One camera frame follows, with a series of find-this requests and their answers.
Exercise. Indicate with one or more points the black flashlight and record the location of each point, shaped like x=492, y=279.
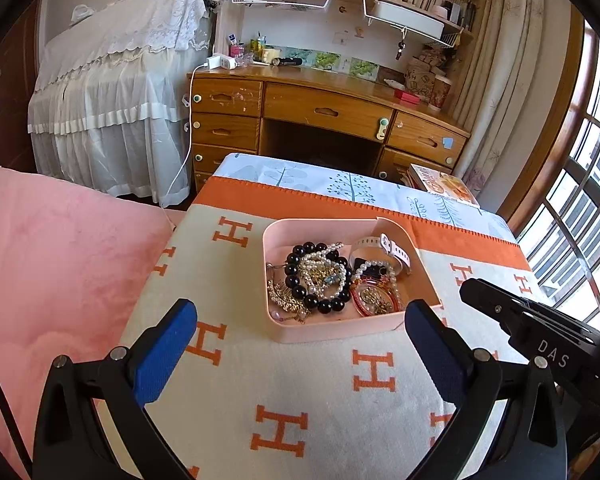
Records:
x=287, y=61

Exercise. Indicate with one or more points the pink blanket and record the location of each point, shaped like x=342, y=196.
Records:
x=55, y=270

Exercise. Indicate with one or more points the white lace covered piano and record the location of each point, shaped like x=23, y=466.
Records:
x=120, y=70

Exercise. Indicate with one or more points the orange cover book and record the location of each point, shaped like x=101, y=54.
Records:
x=445, y=185

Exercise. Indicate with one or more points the leaf print bedsheet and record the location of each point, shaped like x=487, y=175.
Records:
x=305, y=175

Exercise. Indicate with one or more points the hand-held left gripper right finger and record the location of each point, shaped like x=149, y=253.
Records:
x=435, y=355

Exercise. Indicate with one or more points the pink box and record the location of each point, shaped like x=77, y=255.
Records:
x=330, y=332

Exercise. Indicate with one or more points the cream curtain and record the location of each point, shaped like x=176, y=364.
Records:
x=505, y=85

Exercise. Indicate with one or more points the white power adapter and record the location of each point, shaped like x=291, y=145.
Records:
x=220, y=63

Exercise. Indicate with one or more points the white hat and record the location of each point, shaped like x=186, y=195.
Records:
x=85, y=14

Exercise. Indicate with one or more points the orange letter printed blanket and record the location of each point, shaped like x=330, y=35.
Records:
x=305, y=375

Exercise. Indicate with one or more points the brown patterned paper bag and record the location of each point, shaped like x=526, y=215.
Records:
x=420, y=75

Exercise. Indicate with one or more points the white tray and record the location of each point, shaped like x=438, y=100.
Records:
x=405, y=17

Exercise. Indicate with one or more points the white pink wristwatch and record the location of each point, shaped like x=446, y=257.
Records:
x=395, y=250

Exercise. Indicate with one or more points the brown door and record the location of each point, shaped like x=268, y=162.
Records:
x=7, y=85

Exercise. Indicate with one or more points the red box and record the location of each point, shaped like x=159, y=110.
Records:
x=407, y=97

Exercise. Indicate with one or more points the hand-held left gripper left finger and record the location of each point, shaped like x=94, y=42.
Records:
x=165, y=352

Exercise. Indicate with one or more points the window with wooden frame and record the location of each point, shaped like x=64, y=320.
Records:
x=575, y=185

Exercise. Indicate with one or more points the patterned paper cup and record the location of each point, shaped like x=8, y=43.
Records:
x=440, y=92

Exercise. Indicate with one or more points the yellow container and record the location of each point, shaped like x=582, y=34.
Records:
x=272, y=56

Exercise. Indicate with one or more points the hanging keys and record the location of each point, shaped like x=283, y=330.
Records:
x=401, y=51

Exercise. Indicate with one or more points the pink cup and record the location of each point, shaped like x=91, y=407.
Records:
x=237, y=50

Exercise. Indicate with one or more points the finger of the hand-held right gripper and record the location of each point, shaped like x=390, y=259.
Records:
x=490, y=297

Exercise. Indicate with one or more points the green drawer lock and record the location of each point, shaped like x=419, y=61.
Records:
x=381, y=128

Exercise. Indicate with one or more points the green leaf photo card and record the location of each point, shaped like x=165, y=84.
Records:
x=363, y=67
x=326, y=60

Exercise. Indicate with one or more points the blue flower earring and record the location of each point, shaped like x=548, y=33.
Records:
x=332, y=277

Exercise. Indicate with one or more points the wooden desk with drawers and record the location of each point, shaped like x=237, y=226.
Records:
x=325, y=85

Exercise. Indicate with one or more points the blue sticker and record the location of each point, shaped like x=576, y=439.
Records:
x=447, y=142

